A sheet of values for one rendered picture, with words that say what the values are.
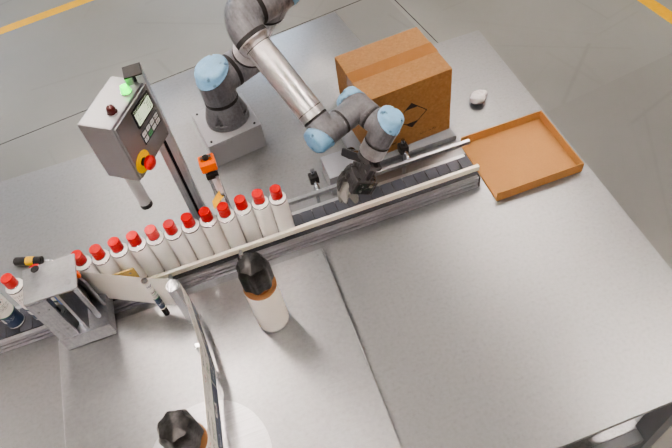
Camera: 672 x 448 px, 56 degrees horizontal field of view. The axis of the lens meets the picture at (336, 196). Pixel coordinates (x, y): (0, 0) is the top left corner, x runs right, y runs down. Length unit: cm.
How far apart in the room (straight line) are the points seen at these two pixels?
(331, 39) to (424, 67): 70
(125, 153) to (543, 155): 131
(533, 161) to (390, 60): 57
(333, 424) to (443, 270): 56
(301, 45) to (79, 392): 153
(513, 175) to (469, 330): 57
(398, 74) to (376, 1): 225
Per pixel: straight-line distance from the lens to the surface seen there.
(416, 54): 208
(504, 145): 220
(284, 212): 185
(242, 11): 173
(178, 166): 184
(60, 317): 183
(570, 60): 383
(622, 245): 203
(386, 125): 170
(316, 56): 257
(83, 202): 234
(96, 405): 187
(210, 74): 208
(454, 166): 207
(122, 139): 157
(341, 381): 171
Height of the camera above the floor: 246
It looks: 52 degrees down
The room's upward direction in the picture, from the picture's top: 10 degrees counter-clockwise
